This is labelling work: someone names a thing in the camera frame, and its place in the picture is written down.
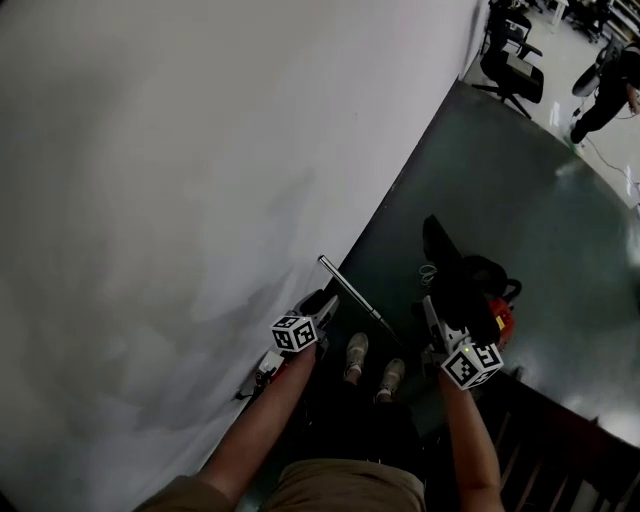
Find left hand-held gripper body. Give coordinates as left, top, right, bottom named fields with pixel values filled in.
left=270, top=288, right=341, bottom=359

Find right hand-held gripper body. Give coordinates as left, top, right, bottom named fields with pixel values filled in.
left=421, top=314, right=505, bottom=391

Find silver vacuum wand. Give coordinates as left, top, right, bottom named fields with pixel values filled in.
left=317, top=254, right=409, bottom=351

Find person's right forearm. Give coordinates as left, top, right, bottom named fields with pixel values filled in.
left=437, top=372, right=505, bottom=512

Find person's left forearm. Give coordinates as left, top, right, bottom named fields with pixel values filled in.
left=192, top=343, right=319, bottom=506

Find red and black vacuum cleaner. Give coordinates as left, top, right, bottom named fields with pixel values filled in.
left=462, top=253, right=524, bottom=347

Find person's left beige shoe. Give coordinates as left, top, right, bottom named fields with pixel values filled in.
left=343, top=331, right=370, bottom=386

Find person's beige shoe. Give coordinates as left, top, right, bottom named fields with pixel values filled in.
left=343, top=331, right=370, bottom=386
left=374, top=357, right=407, bottom=404

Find person's right beige shoe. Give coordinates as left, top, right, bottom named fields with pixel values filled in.
left=374, top=357, right=407, bottom=404

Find person's black trousers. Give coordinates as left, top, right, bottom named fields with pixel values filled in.
left=294, top=377, right=426, bottom=469

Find dark wooden slatted furniture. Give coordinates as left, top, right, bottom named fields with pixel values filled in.
left=424, top=367, right=640, bottom=512

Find person's tan shirt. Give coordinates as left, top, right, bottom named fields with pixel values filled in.
left=133, top=456, right=427, bottom=512

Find black office chair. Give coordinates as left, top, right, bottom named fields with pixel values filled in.
left=470, top=3, right=546, bottom=120

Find grey office chair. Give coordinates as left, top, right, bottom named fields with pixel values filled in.
left=571, top=37, right=626, bottom=99

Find thin white floor cable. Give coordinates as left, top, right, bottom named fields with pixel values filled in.
left=572, top=99, right=640, bottom=209

